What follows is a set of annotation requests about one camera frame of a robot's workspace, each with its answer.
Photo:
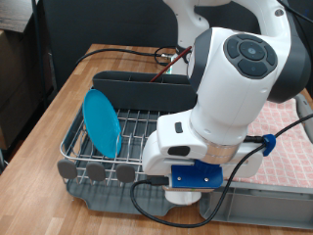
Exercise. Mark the black vertical pole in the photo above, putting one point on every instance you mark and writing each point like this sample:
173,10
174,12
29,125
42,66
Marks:
38,49

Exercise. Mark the black backdrop curtain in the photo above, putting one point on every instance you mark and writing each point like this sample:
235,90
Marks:
98,23

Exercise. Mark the grey plastic crate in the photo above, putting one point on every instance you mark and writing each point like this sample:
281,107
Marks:
260,205

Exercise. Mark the blue plastic plate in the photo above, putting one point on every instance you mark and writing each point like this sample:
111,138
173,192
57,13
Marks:
102,124

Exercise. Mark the wooden shelf board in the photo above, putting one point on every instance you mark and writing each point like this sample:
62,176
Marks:
14,14

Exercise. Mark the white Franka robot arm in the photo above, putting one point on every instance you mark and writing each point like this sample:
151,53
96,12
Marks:
228,91

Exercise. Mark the dark grey cutlery holder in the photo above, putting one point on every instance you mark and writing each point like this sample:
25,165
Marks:
140,94

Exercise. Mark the pink checkered cloth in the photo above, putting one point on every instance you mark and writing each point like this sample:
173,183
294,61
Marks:
287,153

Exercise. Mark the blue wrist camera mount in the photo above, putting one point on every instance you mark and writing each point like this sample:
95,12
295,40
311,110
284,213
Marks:
195,176

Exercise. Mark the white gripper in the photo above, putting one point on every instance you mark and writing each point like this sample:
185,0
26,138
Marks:
163,143

